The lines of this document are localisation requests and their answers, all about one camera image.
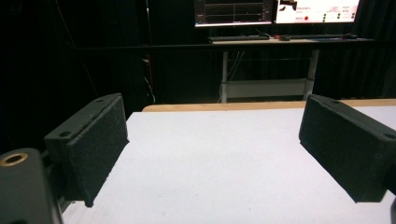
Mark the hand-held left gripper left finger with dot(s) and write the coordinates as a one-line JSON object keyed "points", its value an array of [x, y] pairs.
{"points": [[90, 146]]}

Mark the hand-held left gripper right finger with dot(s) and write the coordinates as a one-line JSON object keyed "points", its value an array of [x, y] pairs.
{"points": [[345, 146]]}

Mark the white-legged desk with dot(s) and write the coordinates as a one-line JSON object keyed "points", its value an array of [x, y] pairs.
{"points": [[267, 87]]}

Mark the black metal stand pole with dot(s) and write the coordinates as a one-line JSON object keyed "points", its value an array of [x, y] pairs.
{"points": [[149, 49]]}

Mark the black computer mouse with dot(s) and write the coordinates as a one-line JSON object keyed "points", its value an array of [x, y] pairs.
{"points": [[284, 38]]}

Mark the bright screen monitor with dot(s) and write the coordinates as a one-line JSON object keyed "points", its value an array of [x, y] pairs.
{"points": [[316, 11]]}

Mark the black keyboard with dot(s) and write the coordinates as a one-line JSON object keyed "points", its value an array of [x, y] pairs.
{"points": [[238, 38]]}

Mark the dark screen monitor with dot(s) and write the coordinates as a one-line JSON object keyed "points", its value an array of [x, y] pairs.
{"points": [[233, 12]]}

